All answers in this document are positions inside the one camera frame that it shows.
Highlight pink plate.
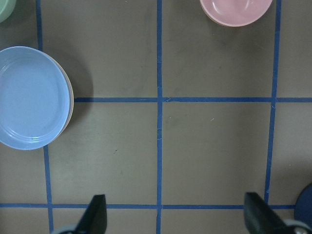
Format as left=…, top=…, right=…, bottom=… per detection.
left=50, top=57, right=74, bottom=140

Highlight blue plate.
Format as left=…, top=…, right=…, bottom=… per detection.
left=0, top=46, right=70, bottom=150

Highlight blue saucepan with lid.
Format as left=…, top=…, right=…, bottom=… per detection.
left=294, top=183, right=312, bottom=227

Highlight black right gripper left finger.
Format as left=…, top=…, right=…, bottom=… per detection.
left=74, top=195, right=107, bottom=234

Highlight green bowl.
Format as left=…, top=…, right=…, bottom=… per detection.
left=0, top=0, right=16, bottom=22

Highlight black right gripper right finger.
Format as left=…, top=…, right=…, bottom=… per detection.
left=244, top=192, right=293, bottom=234

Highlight pink bowl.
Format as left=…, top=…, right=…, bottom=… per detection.
left=200, top=0, right=272, bottom=27

